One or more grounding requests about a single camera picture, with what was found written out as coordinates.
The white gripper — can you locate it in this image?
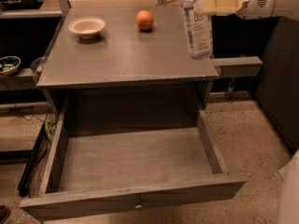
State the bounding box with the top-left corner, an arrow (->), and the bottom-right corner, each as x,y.
194,0 -> 275,20

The clear plastic water bottle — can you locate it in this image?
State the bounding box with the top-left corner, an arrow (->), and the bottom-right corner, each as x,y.
182,0 -> 213,59

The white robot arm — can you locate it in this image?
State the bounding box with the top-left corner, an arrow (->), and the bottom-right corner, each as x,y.
194,0 -> 299,21

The open grey top drawer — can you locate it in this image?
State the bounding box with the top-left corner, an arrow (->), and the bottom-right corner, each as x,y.
21,88 -> 246,221

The metal drawer knob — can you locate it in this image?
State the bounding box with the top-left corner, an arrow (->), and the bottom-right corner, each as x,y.
135,199 -> 143,210

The orange fruit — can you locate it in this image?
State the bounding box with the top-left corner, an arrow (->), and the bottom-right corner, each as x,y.
135,10 -> 153,31

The grey wooden cabinet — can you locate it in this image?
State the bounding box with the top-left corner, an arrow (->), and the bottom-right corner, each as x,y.
37,6 -> 218,113

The white paper bowl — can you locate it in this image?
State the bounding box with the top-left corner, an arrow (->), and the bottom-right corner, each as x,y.
68,17 -> 106,39

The clear plastic container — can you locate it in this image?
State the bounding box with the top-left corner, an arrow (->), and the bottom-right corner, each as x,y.
30,57 -> 48,74

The grey side shelf left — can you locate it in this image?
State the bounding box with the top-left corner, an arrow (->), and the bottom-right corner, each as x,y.
0,68 -> 36,91

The blue patterned bowl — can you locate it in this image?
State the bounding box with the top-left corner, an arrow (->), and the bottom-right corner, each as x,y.
0,56 -> 21,76

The black floor bar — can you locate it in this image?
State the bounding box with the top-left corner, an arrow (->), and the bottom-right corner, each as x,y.
18,124 -> 45,197

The dark shoe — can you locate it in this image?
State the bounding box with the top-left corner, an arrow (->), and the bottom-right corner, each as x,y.
0,205 -> 9,224

